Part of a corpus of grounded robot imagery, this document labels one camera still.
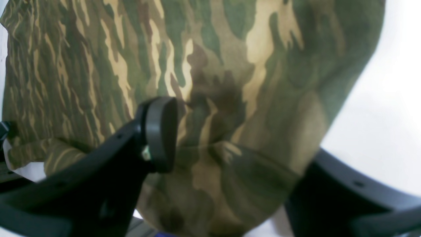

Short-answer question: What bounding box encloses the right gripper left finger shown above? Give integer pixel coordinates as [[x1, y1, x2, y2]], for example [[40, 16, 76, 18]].
[[1, 96, 178, 237]]

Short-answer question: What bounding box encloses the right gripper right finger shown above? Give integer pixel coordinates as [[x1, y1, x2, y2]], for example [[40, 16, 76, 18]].
[[285, 149, 421, 237]]

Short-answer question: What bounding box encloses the camouflage T-shirt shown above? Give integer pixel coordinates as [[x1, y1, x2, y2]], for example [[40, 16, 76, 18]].
[[1, 0, 385, 237]]

